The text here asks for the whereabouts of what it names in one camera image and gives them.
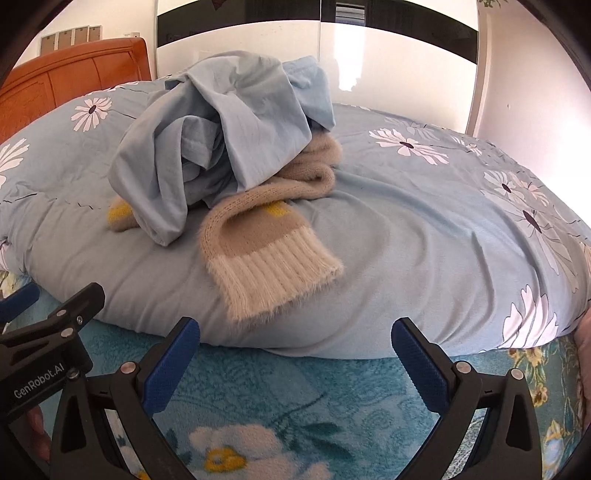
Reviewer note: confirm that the white and black wardrobe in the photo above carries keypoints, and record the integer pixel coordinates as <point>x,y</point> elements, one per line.
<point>406,69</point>

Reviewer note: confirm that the beige knit sweater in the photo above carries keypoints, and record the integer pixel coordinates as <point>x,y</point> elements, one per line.
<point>258,258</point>

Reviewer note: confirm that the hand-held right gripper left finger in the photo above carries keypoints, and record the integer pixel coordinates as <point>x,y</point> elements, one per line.
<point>171,364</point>

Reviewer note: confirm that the person's leg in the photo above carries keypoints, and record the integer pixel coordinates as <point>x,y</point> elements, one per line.
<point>585,332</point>

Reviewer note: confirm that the person's left hand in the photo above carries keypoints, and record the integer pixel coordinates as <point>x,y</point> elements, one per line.
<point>37,429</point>

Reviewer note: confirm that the orange wooden bed frame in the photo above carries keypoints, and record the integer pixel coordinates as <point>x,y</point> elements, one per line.
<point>69,74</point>

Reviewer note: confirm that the row of wall frames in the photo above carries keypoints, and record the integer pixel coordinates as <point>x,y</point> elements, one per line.
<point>69,39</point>

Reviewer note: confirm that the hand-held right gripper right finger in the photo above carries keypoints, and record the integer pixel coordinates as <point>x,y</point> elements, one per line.
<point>420,360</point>

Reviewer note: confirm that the light blue floral quilt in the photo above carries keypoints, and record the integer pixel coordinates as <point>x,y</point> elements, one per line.
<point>415,254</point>

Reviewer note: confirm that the light blue shirt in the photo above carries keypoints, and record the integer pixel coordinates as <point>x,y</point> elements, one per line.
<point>249,129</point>

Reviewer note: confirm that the pale room door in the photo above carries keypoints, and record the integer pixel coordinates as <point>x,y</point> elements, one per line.
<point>517,69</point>

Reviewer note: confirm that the teal floral blanket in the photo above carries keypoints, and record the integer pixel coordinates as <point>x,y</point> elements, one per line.
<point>286,397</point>

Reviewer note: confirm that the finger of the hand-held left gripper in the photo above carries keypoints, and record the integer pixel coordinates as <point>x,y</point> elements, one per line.
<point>87,297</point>
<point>18,300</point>

